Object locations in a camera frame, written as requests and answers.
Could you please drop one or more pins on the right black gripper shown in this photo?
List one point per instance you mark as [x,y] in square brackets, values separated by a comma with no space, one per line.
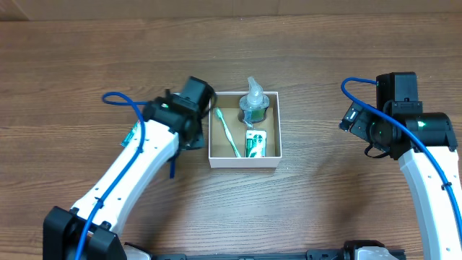
[366,130]

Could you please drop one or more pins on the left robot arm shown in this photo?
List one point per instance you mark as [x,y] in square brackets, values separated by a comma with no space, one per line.
[91,229]

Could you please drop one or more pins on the blue disposable razor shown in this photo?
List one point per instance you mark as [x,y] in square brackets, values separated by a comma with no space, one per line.
[172,162]

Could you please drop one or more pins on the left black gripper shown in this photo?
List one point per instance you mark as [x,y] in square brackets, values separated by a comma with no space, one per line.
[195,141]

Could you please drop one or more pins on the green white packet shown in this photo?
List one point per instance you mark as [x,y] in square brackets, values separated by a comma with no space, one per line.
[255,141]

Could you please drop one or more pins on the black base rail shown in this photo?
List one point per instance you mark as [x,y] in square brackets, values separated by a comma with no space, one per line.
[312,254]

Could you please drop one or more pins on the white cardboard box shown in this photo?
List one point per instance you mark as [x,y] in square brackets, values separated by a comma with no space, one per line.
[227,140]

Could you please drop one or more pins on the green white toothbrush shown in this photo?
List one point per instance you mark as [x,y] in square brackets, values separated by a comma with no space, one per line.
[220,116]

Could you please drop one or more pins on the red green toothpaste tube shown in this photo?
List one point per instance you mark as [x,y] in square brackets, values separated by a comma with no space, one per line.
[130,135]

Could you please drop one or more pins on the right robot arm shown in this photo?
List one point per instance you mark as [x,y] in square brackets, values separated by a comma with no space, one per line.
[425,147]

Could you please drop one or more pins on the clear soap pump bottle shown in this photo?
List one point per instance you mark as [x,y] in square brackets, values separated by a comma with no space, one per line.
[253,105]

